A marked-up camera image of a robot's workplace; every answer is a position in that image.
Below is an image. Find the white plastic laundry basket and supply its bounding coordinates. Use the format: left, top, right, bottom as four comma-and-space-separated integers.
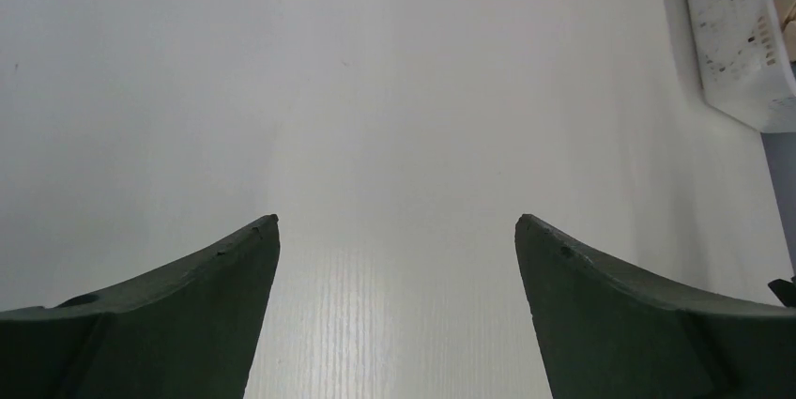
687, 0, 795, 133

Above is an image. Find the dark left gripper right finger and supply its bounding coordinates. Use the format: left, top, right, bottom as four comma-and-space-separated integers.
514, 214, 795, 398

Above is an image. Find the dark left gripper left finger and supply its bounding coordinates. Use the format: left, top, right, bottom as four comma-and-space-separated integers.
1, 215, 280, 398

